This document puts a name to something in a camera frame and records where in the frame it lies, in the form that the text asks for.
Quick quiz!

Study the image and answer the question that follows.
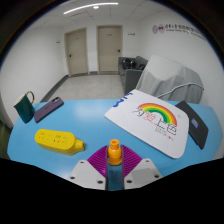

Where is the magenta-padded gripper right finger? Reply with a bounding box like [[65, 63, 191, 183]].
[[121, 144, 163, 190]]

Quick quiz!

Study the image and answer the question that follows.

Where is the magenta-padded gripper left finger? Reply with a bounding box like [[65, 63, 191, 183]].
[[68, 144, 110, 191]]

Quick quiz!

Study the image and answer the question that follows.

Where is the yellow power strip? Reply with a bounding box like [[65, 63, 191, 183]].
[[34, 128, 86, 156]]

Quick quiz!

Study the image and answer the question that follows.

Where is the white rainbow-print board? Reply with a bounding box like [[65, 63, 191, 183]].
[[104, 88, 190, 160]]

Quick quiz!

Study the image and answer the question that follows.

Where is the purple smartphone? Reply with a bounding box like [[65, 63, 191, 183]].
[[33, 96, 65, 124]]

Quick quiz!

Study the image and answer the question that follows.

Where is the dark green mug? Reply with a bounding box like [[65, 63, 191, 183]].
[[13, 90, 36, 124]]

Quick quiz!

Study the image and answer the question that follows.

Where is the grey sofa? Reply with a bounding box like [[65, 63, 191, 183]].
[[117, 55, 149, 96]]

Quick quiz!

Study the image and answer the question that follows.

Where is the grey cloth-covered object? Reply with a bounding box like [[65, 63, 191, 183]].
[[134, 54, 205, 104]]

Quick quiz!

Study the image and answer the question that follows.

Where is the black bag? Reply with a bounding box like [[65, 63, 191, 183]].
[[121, 58, 146, 71]]

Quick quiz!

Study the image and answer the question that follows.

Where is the beige door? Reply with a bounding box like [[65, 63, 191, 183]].
[[64, 27, 90, 77], [96, 25, 123, 74]]

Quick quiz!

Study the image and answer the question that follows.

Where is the long ceiling light strip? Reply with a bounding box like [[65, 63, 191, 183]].
[[63, 2, 119, 15]]

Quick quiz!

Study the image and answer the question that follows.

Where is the wall logo lettering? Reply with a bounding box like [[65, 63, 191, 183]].
[[151, 23, 208, 41]]

